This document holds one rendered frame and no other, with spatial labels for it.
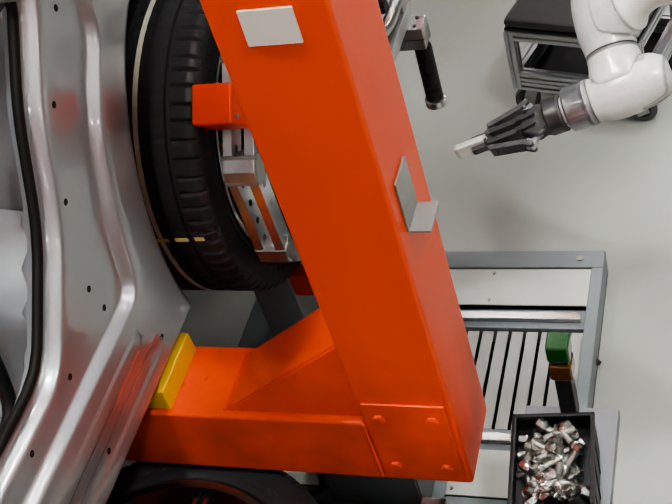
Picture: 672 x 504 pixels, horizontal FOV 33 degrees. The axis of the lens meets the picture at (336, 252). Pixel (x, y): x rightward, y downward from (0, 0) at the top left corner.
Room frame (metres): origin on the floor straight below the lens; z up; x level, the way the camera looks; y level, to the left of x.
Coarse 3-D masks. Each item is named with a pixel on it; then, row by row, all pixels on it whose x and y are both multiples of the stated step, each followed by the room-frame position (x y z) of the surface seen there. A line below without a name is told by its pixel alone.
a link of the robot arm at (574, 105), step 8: (584, 80) 1.75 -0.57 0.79; (568, 88) 1.75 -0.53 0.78; (576, 88) 1.74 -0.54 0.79; (584, 88) 1.72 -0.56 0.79; (560, 96) 1.74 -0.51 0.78; (568, 96) 1.73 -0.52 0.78; (576, 96) 1.72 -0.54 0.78; (584, 96) 1.71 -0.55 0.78; (560, 104) 1.74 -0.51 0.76; (568, 104) 1.72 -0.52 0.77; (576, 104) 1.71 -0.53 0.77; (584, 104) 1.70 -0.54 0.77; (568, 112) 1.71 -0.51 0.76; (576, 112) 1.70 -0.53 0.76; (584, 112) 1.69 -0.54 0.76; (592, 112) 1.69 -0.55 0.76; (568, 120) 1.70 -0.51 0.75; (576, 120) 1.70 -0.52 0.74; (584, 120) 1.69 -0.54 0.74; (592, 120) 1.69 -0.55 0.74; (576, 128) 1.70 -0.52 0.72; (584, 128) 1.71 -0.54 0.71
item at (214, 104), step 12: (204, 84) 1.66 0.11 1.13; (216, 84) 1.65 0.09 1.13; (228, 84) 1.64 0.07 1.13; (192, 96) 1.66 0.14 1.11; (204, 96) 1.64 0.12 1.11; (216, 96) 1.63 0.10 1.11; (228, 96) 1.62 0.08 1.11; (192, 108) 1.64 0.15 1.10; (204, 108) 1.63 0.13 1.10; (216, 108) 1.62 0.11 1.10; (228, 108) 1.61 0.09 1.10; (240, 108) 1.63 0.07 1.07; (192, 120) 1.63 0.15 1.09; (204, 120) 1.62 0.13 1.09; (216, 120) 1.61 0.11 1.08; (228, 120) 1.60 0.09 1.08; (240, 120) 1.62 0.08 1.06
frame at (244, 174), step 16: (224, 64) 1.75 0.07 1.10; (224, 80) 1.73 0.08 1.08; (224, 144) 1.66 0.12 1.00; (240, 144) 1.68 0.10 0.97; (224, 160) 1.64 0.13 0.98; (240, 160) 1.63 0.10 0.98; (256, 160) 1.62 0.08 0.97; (224, 176) 1.63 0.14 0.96; (240, 176) 1.61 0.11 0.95; (256, 176) 1.60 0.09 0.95; (240, 192) 1.62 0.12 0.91; (256, 192) 1.60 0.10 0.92; (272, 192) 1.63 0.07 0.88; (240, 208) 1.63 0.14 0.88; (256, 208) 1.65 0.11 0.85; (272, 208) 1.61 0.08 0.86; (256, 224) 1.63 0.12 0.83; (272, 224) 1.60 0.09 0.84; (256, 240) 1.62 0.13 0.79; (272, 240) 1.61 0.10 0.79; (288, 240) 1.62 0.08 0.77; (272, 256) 1.61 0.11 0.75; (288, 256) 1.60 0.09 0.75
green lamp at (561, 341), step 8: (552, 336) 1.28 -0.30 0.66; (560, 336) 1.27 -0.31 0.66; (568, 336) 1.27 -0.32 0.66; (552, 344) 1.26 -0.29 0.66; (560, 344) 1.26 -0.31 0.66; (568, 344) 1.25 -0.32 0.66; (552, 352) 1.25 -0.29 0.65; (560, 352) 1.25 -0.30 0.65; (568, 352) 1.25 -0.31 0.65; (552, 360) 1.26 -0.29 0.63; (560, 360) 1.25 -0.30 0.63; (568, 360) 1.24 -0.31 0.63
